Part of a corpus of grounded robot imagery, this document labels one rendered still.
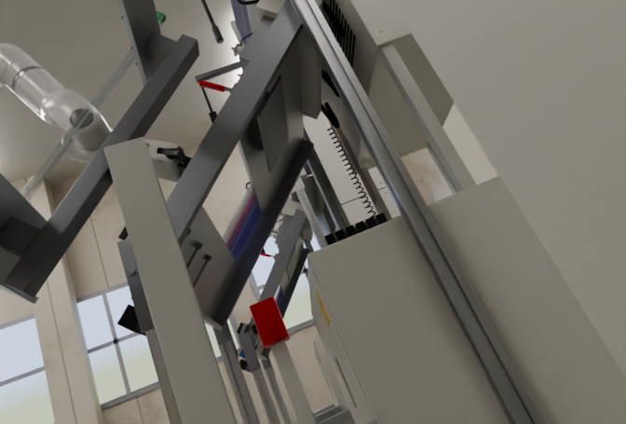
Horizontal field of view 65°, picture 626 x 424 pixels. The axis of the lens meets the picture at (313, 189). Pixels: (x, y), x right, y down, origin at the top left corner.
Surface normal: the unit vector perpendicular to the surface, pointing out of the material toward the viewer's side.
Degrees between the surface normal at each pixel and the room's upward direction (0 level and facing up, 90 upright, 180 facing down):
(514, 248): 90
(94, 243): 90
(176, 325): 90
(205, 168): 90
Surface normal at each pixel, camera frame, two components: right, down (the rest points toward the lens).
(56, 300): 0.14, -0.44
